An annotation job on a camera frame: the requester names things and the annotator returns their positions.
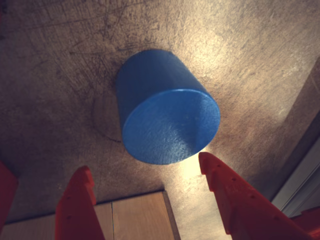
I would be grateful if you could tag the blue cylinder block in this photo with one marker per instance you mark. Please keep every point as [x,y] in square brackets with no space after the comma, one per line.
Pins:
[170,120]

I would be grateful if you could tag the wooden shape sorter box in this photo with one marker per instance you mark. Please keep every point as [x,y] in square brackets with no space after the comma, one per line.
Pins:
[140,217]

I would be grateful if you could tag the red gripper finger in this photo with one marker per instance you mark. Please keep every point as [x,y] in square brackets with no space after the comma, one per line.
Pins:
[77,212]
[245,212]

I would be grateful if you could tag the red cube block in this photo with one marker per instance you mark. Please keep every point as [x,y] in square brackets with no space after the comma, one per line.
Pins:
[6,190]

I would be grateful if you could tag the aluminium profile rail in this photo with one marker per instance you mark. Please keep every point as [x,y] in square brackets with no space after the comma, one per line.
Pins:
[300,187]

